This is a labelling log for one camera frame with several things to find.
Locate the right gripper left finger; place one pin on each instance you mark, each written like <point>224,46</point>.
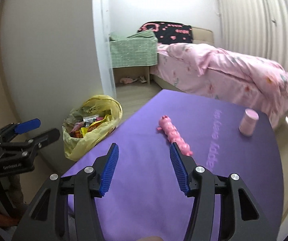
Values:
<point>47,215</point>

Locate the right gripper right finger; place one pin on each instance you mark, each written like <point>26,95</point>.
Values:
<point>241,217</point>

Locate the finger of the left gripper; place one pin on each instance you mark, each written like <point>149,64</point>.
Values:
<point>10,131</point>
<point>26,150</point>

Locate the red snack wrapper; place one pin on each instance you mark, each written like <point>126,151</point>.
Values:
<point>75,133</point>

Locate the yellow red wafer bag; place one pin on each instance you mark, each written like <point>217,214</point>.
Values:
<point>89,127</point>

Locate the white green milk carton pack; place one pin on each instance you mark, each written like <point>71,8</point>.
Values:
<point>90,119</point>

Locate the yellow trash bag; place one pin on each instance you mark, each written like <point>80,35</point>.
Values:
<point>75,148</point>

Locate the pink cylindrical cup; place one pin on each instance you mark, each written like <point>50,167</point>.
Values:
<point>248,122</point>

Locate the purple table mat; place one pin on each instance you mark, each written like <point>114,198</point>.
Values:
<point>144,198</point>

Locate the pink caterpillar toy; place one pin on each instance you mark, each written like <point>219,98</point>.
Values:
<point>173,136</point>

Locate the pink slippers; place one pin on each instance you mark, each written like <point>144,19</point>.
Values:
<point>127,80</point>

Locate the wooden bedside table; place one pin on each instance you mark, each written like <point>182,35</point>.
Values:
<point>133,72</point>

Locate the white sneaker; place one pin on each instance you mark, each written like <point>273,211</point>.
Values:
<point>142,79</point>

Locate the pink floral bed duvet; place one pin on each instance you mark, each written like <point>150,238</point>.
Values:
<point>204,70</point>

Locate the green checked cloth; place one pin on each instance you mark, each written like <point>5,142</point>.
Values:
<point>136,50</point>

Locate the beige bed headboard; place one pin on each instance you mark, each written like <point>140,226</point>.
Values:
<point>202,36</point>

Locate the black hello kitty pillow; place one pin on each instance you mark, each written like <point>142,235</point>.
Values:
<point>169,32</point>

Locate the beige pleated curtain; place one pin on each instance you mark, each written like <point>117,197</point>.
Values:
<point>256,27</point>

